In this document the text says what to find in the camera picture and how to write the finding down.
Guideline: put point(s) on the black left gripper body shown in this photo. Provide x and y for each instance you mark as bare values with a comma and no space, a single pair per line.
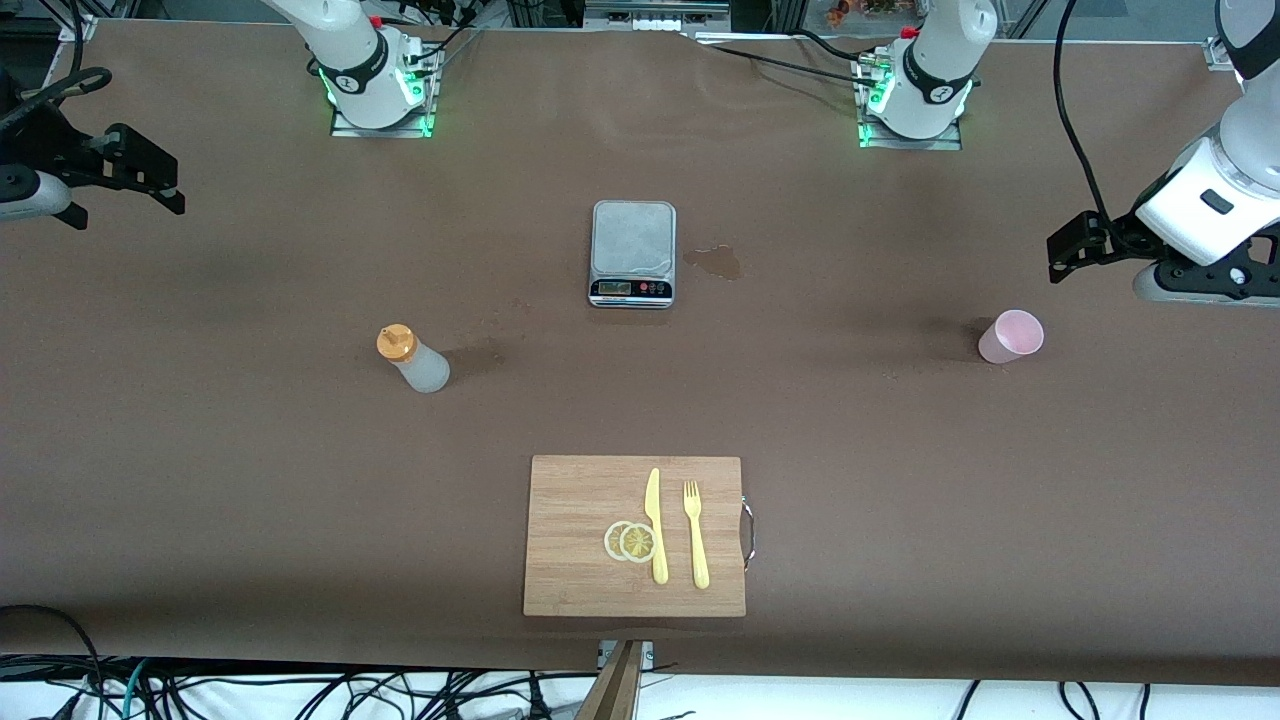
1118,236

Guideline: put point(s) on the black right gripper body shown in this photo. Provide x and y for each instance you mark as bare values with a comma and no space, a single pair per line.
48,150

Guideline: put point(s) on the pink plastic cup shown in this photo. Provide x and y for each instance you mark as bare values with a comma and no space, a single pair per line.
1010,338

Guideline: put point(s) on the translucent sauce bottle orange cap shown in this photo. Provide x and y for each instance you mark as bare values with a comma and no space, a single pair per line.
425,370

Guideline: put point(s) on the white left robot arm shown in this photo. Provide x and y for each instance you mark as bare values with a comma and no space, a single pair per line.
935,70

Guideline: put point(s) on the brown table cover sheet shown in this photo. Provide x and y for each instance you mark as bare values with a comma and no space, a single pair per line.
900,450

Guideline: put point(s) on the liquid spill puddle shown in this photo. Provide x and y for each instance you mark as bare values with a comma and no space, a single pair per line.
718,262

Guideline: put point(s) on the silver digital kitchen scale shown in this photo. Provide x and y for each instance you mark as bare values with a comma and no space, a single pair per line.
632,240

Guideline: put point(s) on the white power strip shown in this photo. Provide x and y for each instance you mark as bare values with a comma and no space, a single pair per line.
657,25

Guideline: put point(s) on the yellow plastic fork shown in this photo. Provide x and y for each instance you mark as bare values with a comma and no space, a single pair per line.
700,560

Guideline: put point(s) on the yellow plastic knife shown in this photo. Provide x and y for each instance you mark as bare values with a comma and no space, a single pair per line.
659,560

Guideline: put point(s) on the lemon slice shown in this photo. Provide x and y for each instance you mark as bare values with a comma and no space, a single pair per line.
637,543
611,541

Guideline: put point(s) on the bamboo cutting board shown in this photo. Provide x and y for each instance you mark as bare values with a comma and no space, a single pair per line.
570,500

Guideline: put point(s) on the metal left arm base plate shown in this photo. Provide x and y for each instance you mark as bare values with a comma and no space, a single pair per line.
950,143

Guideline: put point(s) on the metal table corner bracket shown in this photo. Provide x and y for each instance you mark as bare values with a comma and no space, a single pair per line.
1220,55

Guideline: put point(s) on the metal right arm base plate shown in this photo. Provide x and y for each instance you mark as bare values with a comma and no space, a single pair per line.
345,130

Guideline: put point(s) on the metal table edge bracket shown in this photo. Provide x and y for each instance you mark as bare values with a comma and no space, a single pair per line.
604,655

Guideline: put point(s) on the wooden post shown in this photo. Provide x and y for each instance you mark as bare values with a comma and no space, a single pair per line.
615,690

